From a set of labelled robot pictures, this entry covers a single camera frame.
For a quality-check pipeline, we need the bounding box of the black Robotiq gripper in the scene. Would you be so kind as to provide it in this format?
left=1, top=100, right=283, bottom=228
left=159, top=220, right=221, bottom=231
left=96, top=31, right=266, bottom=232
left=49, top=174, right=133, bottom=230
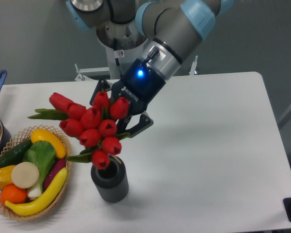
left=89, top=59, right=166, bottom=138

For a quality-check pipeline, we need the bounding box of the red tulip bouquet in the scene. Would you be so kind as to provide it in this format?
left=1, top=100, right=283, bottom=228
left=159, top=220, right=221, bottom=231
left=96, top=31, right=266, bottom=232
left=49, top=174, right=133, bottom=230
left=29, top=90, right=130, bottom=170

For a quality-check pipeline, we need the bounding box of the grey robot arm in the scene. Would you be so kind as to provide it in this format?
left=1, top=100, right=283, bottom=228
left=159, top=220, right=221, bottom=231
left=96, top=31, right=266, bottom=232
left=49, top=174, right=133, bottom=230
left=94, top=0, right=233, bottom=137

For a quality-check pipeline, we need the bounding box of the dark grey ribbed vase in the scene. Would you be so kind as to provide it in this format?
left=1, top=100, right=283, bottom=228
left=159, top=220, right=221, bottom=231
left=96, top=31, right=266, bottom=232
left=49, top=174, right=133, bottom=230
left=91, top=157, right=129, bottom=203

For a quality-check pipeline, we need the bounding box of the purple eggplant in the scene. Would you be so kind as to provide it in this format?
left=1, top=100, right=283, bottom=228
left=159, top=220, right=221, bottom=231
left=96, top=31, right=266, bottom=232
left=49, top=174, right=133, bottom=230
left=43, top=158, right=66, bottom=190

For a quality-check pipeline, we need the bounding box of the yellow squash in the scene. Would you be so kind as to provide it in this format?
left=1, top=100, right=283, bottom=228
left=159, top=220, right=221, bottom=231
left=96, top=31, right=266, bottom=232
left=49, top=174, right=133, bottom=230
left=31, top=129, right=67, bottom=159

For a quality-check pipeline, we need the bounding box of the green bok choy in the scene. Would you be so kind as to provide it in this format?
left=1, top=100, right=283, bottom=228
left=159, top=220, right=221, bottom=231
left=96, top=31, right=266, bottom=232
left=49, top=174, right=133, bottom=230
left=23, top=141, right=56, bottom=200

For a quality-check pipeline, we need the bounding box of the woven wicker basket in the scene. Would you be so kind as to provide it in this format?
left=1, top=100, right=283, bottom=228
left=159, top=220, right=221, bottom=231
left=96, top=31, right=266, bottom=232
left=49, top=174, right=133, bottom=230
left=0, top=125, right=71, bottom=221

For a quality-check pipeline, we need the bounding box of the green cucumber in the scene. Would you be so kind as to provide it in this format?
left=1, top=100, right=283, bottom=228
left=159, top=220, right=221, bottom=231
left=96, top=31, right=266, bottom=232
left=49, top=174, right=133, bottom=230
left=0, top=140, right=32, bottom=168

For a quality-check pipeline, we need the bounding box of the beige round disc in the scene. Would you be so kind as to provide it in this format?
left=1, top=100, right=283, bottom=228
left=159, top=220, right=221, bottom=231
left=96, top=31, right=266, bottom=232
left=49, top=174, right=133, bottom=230
left=12, top=162, right=39, bottom=189

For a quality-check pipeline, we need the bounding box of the yellow banana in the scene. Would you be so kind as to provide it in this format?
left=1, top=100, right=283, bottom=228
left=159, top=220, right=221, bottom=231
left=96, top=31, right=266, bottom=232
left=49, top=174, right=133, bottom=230
left=5, top=167, right=68, bottom=216

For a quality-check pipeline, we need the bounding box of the orange fruit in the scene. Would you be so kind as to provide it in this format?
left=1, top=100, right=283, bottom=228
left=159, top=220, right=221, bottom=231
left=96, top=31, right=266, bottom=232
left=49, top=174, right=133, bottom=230
left=0, top=184, right=27, bottom=206

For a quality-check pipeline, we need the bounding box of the yellow bell pepper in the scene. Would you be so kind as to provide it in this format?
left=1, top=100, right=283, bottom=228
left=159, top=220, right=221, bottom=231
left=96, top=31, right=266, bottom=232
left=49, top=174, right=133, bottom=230
left=0, top=165, right=16, bottom=189

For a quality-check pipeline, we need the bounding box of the white metal mounting frame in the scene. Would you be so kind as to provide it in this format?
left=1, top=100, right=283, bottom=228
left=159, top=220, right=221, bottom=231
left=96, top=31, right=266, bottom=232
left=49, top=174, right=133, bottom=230
left=75, top=55, right=199, bottom=81

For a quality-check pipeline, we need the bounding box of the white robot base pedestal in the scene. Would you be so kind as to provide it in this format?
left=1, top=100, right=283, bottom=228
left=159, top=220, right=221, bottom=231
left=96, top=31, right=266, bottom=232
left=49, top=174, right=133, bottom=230
left=65, top=0, right=151, bottom=80

